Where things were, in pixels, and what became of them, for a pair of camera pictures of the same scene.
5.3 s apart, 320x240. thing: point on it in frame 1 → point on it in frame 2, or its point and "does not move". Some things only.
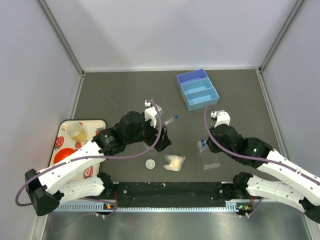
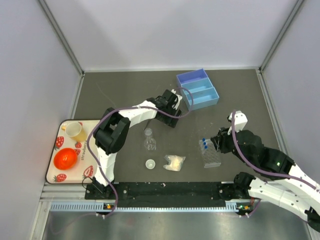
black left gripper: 163,141 → 170,121
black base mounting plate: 178,194 does not move
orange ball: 62,153 does not move
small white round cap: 150,164 does not move
